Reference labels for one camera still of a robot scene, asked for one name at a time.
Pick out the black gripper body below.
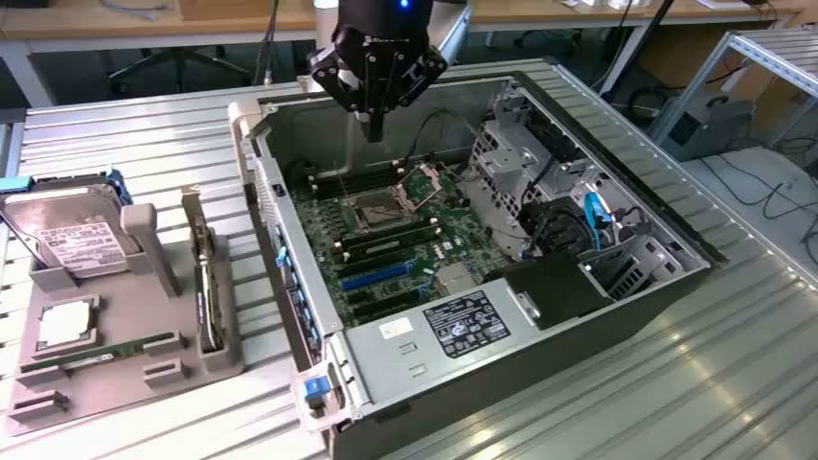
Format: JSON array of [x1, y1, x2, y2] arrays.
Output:
[[329, 0, 439, 63]]

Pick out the graphics card with black fan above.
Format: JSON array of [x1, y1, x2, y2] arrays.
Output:
[[181, 185, 227, 355]]

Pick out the thin metal locking lever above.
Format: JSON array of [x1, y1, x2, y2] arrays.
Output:
[[331, 159, 353, 208]]

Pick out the black office chair base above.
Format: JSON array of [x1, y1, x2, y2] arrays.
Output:
[[106, 45, 253, 96], [510, 27, 585, 50]]

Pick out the brown cardboard box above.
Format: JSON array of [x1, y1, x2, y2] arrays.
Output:
[[175, 0, 274, 22]]

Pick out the metal socket cover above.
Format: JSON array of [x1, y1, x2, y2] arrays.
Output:
[[393, 162, 443, 212]]

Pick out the silver metal disk bay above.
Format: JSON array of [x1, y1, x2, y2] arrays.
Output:
[[461, 117, 581, 263]]

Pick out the CPU socket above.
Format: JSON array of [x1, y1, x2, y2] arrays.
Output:
[[349, 190, 418, 232]]

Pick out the green motherboard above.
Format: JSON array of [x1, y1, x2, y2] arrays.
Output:
[[290, 160, 513, 332]]

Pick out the white boxes on desk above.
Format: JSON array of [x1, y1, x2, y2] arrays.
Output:
[[561, 0, 644, 11]]

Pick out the installed RAM stick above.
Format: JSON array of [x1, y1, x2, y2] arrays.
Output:
[[343, 227, 439, 261]]

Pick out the black slanted pole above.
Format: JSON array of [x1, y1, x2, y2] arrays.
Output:
[[598, 0, 678, 97]]

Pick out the black expansion slot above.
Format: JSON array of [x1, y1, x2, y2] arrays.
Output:
[[350, 295, 431, 321], [335, 255, 411, 280], [349, 286, 423, 311]]

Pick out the blue disk caddy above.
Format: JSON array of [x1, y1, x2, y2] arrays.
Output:
[[0, 165, 135, 208]]

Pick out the blue expansion slot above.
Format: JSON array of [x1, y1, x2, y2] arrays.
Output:
[[341, 264, 418, 292]]

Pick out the silver chipset heatsink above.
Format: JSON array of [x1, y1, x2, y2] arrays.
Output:
[[437, 264, 480, 294]]

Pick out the black plastic shroud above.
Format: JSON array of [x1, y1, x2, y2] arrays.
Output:
[[484, 251, 620, 332]]

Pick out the silver hard disk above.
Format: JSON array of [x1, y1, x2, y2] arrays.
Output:
[[0, 183, 146, 282]]

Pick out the silver power supply unit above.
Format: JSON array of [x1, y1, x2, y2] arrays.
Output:
[[330, 279, 544, 408]]

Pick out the grey parts rack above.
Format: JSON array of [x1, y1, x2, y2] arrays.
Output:
[[3, 203, 249, 437]]

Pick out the green RAM stick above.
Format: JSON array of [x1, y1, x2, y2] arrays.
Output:
[[16, 332, 179, 376]]

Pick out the open black PC case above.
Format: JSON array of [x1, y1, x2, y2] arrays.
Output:
[[227, 70, 730, 460]]

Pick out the silver CPU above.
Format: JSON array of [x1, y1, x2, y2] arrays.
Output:
[[35, 300, 97, 350]]

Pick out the black wire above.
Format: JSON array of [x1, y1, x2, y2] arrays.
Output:
[[409, 108, 480, 162]]

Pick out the black hanging cable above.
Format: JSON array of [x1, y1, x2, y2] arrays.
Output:
[[254, 0, 285, 86]]

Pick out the wooden desk white frame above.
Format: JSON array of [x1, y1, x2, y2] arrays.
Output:
[[0, 0, 321, 109], [470, 0, 804, 95]]

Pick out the light blue network cable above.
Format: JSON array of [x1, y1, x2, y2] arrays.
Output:
[[101, 0, 171, 21]]

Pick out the blue wire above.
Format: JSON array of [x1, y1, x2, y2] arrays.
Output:
[[581, 190, 617, 254]]

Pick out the grey box with handle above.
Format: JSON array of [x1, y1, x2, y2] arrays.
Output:
[[650, 92, 761, 163]]

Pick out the aluminium profile frame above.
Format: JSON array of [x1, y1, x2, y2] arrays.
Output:
[[649, 26, 818, 148]]

